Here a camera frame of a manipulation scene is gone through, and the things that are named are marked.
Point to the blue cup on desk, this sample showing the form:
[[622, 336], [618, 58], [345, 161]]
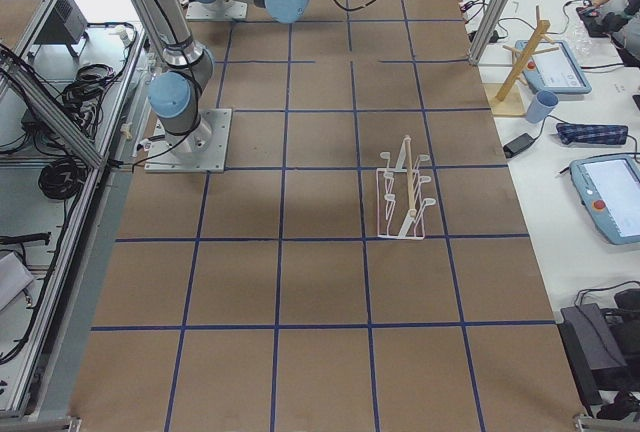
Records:
[[541, 105]]

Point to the black power adapter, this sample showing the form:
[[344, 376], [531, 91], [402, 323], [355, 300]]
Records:
[[518, 145]]

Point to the wooden mug tree stand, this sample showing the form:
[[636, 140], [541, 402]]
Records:
[[504, 102]]

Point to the blue plaid pencil case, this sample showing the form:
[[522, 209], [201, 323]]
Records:
[[592, 134]]

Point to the far blue teach pendant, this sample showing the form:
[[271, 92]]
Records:
[[554, 68]]

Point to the blue teach pendant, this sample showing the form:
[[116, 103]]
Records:
[[608, 188], [554, 68]]

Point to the near blue teach pendant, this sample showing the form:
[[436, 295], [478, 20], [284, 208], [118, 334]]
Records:
[[608, 188]]

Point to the white wire cup rack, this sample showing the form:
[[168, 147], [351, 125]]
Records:
[[400, 202]]

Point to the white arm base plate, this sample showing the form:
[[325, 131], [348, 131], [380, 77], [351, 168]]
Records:
[[204, 150]]

